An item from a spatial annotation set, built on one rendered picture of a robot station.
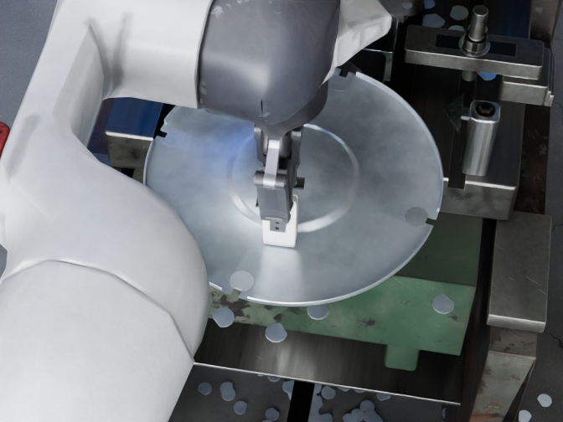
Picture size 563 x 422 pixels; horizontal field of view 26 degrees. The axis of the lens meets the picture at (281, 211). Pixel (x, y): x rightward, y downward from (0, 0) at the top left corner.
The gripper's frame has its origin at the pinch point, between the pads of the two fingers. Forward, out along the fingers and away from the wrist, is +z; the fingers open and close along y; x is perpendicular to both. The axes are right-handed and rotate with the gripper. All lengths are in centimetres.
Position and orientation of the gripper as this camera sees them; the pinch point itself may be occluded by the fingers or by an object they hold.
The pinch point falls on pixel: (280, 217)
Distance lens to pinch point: 111.6
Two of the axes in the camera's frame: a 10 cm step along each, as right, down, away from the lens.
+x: 9.9, 1.3, -0.9
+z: 0.0, 6.0, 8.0
